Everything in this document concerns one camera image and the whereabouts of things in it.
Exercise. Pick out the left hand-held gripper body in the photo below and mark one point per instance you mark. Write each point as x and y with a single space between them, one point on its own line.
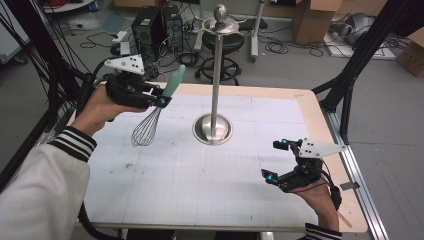
125 88

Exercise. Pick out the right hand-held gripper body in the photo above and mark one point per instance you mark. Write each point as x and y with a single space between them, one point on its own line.
306 173

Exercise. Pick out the steel utensil stand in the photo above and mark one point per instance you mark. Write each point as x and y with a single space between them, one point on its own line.
216 100

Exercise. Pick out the person's right hand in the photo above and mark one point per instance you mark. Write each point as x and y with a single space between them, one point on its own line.
321 203

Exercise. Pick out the person's left hand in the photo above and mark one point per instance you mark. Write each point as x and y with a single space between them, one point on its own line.
96 110

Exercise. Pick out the white device with display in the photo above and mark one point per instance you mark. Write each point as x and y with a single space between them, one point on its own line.
125 48

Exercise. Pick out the white power strip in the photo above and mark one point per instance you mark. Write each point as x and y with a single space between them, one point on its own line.
120 36

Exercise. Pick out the large black computer tower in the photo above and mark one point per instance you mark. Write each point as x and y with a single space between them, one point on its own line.
146 30

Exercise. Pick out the slim black computer tower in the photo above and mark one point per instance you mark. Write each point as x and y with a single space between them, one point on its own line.
172 28

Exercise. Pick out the white grid mat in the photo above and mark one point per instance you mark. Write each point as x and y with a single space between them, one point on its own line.
200 186

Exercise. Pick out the black round stool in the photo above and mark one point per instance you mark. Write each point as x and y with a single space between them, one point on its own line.
230 43

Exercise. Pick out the round white table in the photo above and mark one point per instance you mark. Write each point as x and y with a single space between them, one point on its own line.
73 6

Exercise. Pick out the white cabinet with castor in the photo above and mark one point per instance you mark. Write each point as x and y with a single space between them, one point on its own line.
10 43

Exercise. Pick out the tall cardboard box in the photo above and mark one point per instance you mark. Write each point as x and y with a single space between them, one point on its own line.
313 23

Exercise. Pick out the white floor board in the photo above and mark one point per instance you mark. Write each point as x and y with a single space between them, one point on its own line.
383 53

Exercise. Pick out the grey bag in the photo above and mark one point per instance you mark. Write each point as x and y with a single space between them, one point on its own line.
356 28

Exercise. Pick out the small cardboard box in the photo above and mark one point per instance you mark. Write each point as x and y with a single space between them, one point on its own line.
411 56

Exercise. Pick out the grey metal bracket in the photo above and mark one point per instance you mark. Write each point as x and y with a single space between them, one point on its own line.
350 186

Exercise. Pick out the aluminium rail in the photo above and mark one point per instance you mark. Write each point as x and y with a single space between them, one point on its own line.
30 150
358 173

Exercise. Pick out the black frame strut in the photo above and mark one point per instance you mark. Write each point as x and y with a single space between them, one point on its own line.
356 60

